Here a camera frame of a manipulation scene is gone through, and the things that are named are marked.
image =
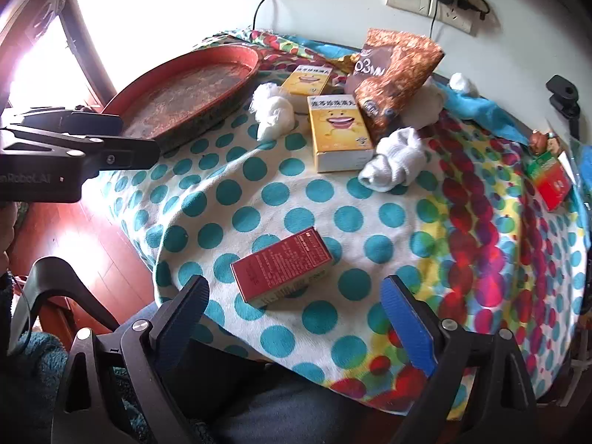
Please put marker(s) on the ribbed white sock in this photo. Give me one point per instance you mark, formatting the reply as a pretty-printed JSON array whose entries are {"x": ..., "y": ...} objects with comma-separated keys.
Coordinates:
[{"x": 393, "y": 162}]

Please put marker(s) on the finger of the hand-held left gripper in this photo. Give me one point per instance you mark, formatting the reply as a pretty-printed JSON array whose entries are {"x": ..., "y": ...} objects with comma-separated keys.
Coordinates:
[
  {"x": 125, "y": 156},
  {"x": 83, "y": 122}
]

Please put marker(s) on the small yellow medicine box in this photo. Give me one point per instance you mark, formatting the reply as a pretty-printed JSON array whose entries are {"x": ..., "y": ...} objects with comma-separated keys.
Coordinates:
[{"x": 305, "y": 83}]

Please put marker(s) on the polka dot cloth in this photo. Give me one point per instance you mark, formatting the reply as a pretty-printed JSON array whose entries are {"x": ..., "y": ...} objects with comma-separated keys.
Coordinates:
[{"x": 277, "y": 194}]

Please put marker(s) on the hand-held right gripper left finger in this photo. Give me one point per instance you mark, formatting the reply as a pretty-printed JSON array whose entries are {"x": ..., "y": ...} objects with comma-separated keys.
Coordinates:
[{"x": 185, "y": 317}]

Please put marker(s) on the person's left forearm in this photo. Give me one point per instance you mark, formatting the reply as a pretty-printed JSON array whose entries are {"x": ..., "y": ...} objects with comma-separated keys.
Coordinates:
[{"x": 27, "y": 379}]

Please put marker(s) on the person's leg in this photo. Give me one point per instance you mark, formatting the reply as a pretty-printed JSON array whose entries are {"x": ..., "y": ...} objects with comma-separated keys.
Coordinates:
[{"x": 277, "y": 407}]

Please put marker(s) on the large yellow medicine box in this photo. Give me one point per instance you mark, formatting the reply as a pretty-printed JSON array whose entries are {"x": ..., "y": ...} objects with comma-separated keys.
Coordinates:
[{"x": 337, "y": 132}]

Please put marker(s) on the black plug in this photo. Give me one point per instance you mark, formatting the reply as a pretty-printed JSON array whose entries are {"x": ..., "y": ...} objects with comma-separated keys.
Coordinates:
[{"x": 469, "y": 5}]

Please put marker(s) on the brown snack bag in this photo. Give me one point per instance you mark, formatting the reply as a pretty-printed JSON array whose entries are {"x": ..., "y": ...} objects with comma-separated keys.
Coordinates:
[{"x": 397, "y": 78}]

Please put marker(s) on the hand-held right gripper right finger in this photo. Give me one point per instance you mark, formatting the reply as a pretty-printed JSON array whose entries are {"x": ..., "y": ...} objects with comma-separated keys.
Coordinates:
[{"x": 407, "y": 321}]

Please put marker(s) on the white wall socket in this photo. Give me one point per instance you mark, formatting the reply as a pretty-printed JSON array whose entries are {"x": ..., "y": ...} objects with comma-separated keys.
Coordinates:
[{"x": 458, "y": 21}]

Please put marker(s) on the red medicine box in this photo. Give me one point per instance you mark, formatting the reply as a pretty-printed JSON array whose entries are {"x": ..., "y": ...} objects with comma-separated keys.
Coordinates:
[{"x": 282, "y": 266}]

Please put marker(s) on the black clamp mount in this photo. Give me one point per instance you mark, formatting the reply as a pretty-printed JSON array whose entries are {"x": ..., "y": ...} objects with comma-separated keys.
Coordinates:
[{"x": 564, "y": 92}]

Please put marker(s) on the red round tray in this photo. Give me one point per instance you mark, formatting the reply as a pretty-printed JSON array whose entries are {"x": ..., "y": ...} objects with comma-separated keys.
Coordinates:
[{"x": 185, "y": 90}]

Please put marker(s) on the red and green box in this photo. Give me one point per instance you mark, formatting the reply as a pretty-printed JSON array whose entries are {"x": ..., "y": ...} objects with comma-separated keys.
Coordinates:
[{"x": 550, "y": 182}]

